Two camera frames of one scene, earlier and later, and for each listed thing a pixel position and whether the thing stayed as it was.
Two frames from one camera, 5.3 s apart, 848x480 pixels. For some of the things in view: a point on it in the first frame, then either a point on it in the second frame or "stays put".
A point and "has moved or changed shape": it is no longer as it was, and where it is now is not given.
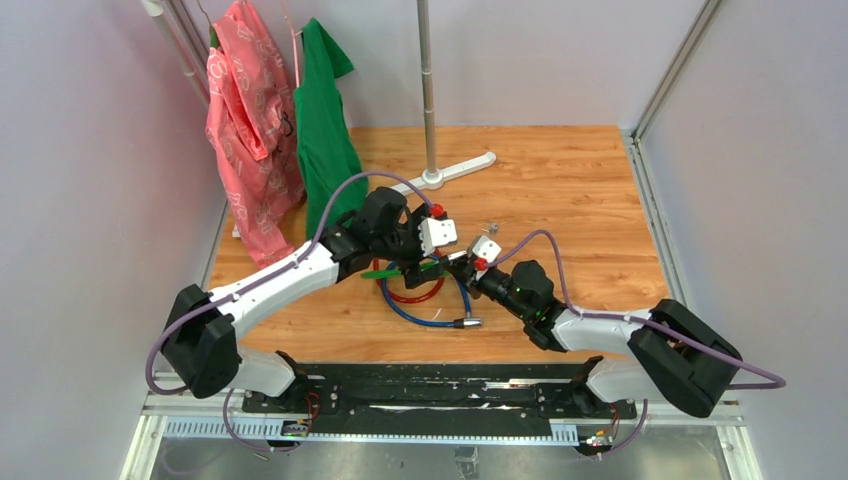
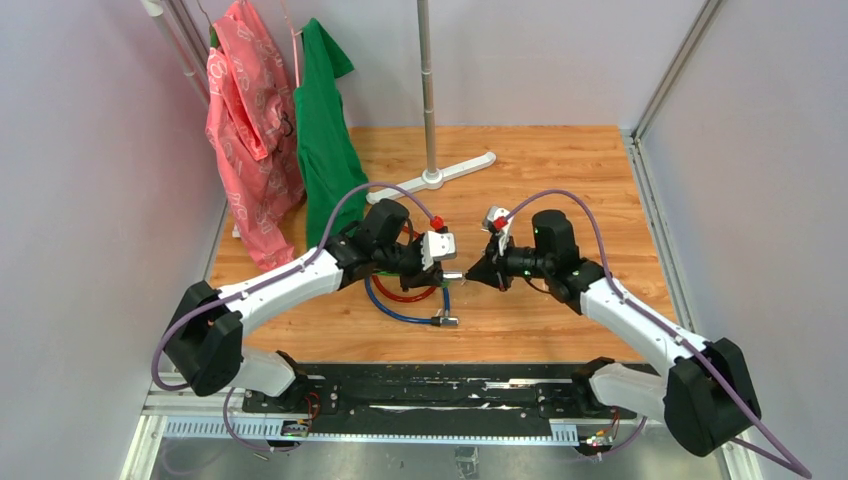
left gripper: [411, 271] stays put
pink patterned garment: [253, 129] stays put
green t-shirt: [328, 159] stays put
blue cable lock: [459, 323] → [439, 321]
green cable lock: [398, 272] stays put
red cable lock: [406, 299] has moved or changed shape
